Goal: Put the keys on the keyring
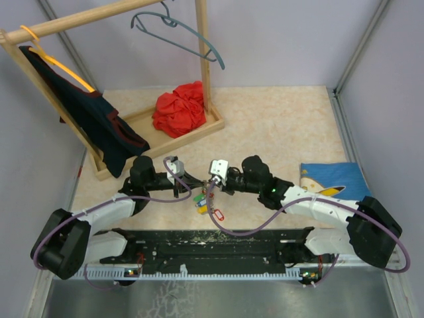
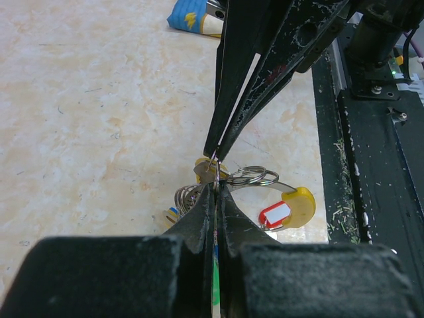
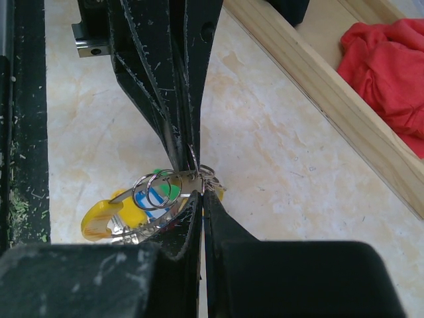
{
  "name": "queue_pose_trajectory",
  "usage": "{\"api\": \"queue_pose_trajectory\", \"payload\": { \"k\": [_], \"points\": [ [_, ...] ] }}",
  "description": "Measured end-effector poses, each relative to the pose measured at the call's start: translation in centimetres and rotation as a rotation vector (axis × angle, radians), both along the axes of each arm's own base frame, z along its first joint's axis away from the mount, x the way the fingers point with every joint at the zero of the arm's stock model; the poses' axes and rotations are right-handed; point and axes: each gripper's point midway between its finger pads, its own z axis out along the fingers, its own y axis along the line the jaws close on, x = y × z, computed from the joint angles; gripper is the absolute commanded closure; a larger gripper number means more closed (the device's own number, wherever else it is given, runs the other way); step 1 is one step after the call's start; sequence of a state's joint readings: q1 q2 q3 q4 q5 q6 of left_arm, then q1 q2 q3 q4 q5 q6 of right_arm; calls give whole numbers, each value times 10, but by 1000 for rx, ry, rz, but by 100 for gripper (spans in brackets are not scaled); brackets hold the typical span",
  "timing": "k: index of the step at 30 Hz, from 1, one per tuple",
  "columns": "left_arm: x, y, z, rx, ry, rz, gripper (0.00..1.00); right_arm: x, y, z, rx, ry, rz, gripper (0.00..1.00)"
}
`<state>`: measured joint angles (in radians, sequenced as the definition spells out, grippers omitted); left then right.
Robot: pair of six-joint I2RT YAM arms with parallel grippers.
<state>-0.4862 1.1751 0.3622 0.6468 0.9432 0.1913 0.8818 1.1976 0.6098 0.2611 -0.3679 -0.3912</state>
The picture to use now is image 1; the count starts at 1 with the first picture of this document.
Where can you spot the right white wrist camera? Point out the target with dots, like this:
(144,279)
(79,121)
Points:
(218,170)

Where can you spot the yellow clothes hanger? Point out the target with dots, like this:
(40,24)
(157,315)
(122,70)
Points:
(37,49)

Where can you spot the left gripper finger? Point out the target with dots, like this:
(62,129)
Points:
(191,179)
(193,184)

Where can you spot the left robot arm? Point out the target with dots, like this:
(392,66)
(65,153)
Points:
(70,241)

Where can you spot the dark navy garment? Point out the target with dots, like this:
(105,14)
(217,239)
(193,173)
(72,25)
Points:
(95,115)

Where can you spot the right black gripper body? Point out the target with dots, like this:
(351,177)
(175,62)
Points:
(235,182)

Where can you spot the blue folded cloth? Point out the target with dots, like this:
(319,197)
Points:
(342,180)

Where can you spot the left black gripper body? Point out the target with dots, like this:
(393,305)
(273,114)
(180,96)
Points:
(178,185)

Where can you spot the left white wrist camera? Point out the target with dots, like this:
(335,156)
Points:
(174,167)

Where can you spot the green key tag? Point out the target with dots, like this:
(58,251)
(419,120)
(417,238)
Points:
(199,197)

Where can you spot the blue key tag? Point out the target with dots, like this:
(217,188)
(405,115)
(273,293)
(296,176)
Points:
(201,203)

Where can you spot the wooden clothes rack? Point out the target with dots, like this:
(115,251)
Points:
(140,121)

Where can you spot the black base frame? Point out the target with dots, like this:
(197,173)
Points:
(215,252)

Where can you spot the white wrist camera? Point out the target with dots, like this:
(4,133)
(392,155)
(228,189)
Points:
(218,170)
(174,167)

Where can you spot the red key tag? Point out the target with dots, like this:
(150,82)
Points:
(219,215)

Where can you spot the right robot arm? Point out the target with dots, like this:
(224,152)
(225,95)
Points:
(362,228)

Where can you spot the yellow key tag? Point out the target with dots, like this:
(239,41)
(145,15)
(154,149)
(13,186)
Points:
(202,210)

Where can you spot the red crumpled cloth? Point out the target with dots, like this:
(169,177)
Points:
(181,111)

